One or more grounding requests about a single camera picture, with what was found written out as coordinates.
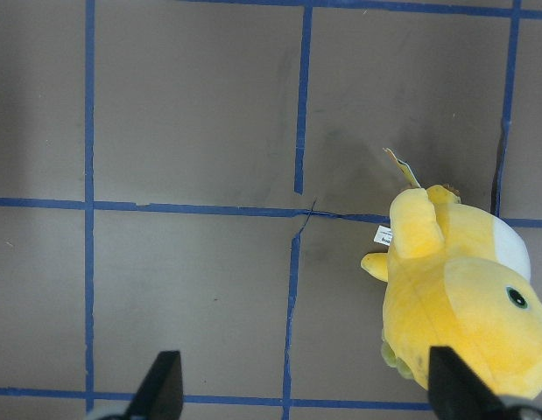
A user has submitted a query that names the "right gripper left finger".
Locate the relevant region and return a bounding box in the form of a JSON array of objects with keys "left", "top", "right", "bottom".
[{"left": 85, "top": 350, "right": 183, "bottom": 420}]

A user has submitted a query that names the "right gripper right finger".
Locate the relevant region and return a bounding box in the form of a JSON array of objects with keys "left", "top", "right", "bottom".
[{"left": 427, "top": 346, "right": 542, "bottom": 419}]

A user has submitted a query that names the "yellow plush dinosaur toy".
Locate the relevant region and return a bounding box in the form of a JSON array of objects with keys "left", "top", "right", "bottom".
[{"left": 361, "top": 160, "right": 542, "bottom": 399}]

